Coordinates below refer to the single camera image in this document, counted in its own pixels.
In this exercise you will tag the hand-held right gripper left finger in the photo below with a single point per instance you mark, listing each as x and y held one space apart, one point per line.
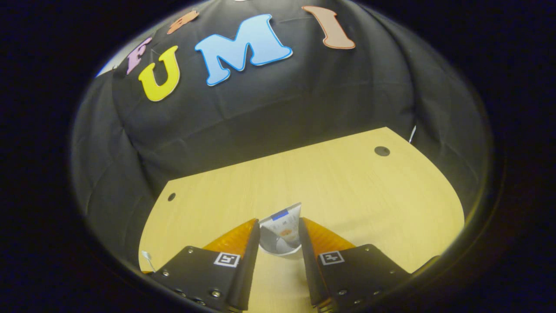
247 269

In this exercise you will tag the black backdrop cloth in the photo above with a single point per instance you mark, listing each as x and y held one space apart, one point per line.
282 108

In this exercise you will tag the white toothpaste tube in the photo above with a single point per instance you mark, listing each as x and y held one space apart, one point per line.
282 230

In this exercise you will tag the wooden desktop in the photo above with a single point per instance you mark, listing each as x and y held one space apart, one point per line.
347 195

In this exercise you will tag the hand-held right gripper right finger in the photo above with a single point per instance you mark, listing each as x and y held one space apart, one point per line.
309 269

